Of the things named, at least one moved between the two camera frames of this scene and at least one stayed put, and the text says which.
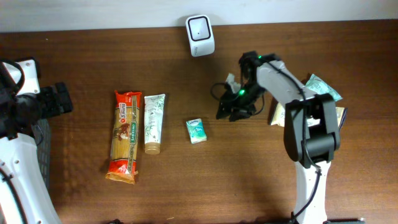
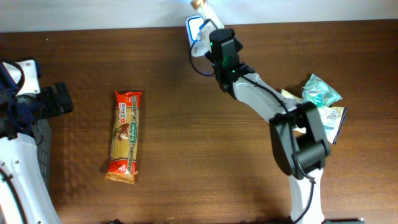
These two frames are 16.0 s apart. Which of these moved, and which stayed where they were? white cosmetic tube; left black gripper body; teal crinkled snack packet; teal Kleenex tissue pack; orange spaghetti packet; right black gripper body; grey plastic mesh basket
Moved: white cosmetic tube; right black gripper body; teal Kleenex tissue pack
Stayed: grey plastic mesh basket; left black gripper body; orange spaghetti packet; teal crinkled snack packet
